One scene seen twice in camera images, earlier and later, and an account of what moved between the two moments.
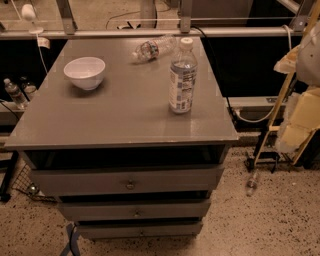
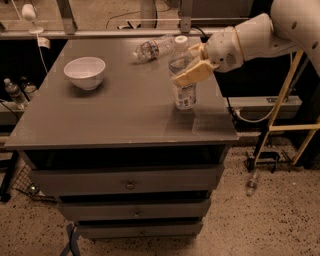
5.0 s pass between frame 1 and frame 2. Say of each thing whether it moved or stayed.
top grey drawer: stayed
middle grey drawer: stayed
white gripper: moved
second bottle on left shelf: stayed
